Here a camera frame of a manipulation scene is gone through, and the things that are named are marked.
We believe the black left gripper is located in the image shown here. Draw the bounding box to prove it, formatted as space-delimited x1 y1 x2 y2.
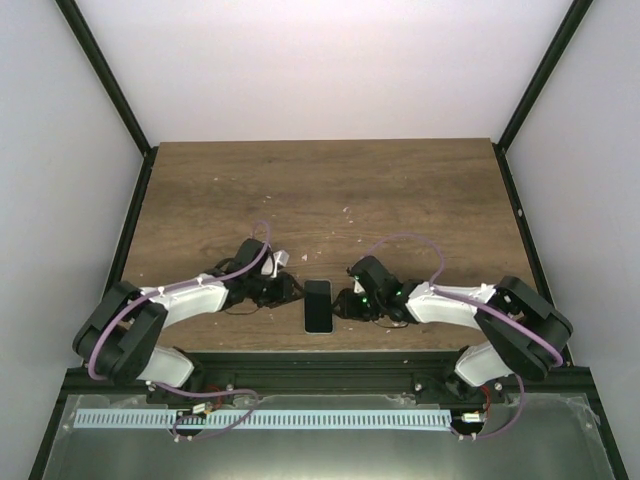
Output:
247 272 307 309

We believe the small grey-edged phone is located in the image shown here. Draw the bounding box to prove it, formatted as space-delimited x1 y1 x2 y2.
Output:
303 279 334 335

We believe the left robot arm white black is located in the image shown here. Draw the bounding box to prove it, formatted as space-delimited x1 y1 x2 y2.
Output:
72 238 303 404

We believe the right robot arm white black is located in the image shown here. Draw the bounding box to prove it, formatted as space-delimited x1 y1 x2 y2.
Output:
333 255 573 403

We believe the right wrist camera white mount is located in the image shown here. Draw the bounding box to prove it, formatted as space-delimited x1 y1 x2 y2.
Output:
353 280 366 295

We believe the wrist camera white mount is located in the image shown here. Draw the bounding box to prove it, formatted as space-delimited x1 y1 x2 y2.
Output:
263 250 289 278
353 280 366 295

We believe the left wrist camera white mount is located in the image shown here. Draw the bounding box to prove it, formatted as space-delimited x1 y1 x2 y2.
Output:
263 250 289 278

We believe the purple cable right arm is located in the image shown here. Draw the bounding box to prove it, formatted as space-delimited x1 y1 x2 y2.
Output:
362 233 564 441

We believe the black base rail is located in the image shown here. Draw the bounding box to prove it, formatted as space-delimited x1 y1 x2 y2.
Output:
184 352 591 401

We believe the light blue slotted cable duct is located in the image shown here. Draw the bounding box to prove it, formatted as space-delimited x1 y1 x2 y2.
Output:
73 408 452 431

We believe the black frame post left rear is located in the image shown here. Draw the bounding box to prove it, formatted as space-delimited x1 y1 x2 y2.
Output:
53 0 153 156

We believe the black frame post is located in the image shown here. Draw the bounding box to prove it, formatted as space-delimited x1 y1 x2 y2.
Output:
53 0 153 156
492 0 596 151

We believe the black frame post right rear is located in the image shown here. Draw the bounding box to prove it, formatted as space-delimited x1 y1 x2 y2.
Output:
492 0 596 151

